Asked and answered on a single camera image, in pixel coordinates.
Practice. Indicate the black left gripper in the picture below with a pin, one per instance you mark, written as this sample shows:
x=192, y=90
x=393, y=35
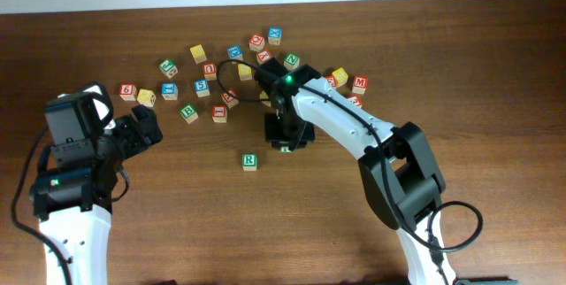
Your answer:
x=144, y=122

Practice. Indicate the green R wooden block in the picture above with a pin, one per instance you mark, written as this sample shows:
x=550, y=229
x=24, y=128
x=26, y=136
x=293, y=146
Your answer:
x=249, y=162

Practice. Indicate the yellow S wooden block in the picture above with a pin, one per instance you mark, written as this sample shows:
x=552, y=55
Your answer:
x=285, y=149

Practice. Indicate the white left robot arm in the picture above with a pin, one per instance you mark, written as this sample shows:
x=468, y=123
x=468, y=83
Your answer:
x=76, y=174

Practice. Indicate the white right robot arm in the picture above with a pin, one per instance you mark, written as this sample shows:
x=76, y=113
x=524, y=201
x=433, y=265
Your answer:
x=401, y=178

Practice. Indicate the yellow C wooden block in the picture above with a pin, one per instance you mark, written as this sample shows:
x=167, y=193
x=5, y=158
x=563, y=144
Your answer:
x=265, y=99

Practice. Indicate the green N wooden block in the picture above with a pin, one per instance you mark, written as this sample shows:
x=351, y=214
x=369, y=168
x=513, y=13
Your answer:
x=291, y=61

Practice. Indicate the yellow middle wooden block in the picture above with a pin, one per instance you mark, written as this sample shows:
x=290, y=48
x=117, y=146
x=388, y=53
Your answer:
x=245, y=72

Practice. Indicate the red Q wooden block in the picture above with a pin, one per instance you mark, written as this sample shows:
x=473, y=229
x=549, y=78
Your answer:
x=256, y=43

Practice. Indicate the yellow W wooden block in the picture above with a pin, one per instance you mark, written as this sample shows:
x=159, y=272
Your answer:
x=146, y=97

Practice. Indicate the red 6 wooden block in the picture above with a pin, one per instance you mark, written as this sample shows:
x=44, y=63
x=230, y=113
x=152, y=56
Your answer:
x=128, y=91

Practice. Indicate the blue X wooden block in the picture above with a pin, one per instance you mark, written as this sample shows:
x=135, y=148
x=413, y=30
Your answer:
x=274, y=35

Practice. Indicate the blue D wooden block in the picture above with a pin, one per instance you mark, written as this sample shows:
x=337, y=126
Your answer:
x=235, y=52

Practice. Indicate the red K wooden block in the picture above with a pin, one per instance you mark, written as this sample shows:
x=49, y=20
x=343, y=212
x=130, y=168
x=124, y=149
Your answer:
x=230, y=98

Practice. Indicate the blue I wooden block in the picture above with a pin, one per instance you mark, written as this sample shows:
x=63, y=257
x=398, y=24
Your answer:
x=169, y=91

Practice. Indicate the green B wooden block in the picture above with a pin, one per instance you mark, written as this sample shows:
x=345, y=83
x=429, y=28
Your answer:
x=189, y=113

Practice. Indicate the red E wooden block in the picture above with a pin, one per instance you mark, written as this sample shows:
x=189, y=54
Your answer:
x=332, y=81

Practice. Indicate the red U wooden block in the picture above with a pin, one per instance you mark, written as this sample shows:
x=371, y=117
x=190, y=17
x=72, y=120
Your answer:
x=210, y=71

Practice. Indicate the red I wooden block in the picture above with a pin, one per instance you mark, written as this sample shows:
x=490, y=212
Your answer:
x=219, y=113

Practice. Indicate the yellow right wooden block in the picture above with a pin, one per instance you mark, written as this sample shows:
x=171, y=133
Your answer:
x=341, y=77

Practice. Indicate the blue 5 wooden block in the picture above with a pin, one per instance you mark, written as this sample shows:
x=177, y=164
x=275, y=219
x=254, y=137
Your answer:
x=202, y=88

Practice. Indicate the green J wooden block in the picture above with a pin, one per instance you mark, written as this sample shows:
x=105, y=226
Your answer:
x=168, y=68

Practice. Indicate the yellow top wooden block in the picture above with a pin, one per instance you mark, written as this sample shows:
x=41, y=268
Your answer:
x=198, y=53

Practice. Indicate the red 3 wooden block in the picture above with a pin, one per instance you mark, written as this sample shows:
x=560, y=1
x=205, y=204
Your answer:
x=356, y=100

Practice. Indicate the red M wooden block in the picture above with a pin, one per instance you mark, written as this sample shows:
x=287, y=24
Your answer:
x=359, y=85

